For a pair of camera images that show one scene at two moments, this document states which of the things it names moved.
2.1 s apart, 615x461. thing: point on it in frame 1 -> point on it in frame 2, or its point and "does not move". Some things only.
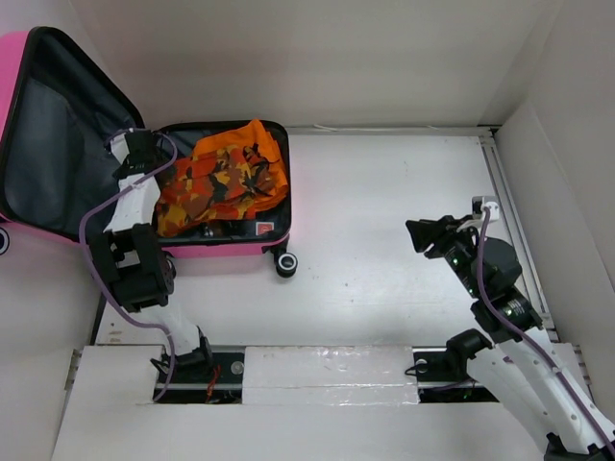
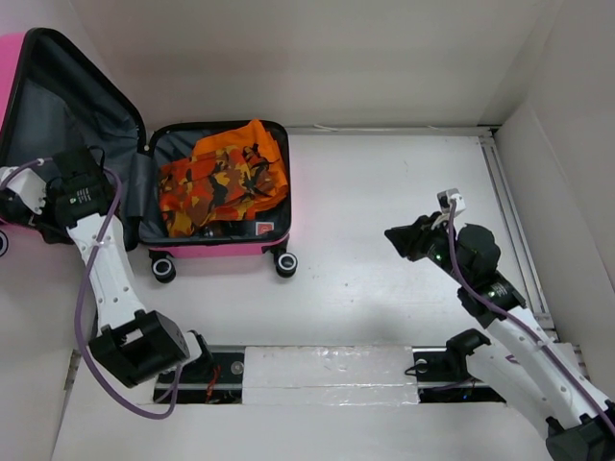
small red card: [263, 228] does not move
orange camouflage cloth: [221, 182] does not move
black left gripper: [125, 164] -> [55, 192]
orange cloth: [253, 133] does not move
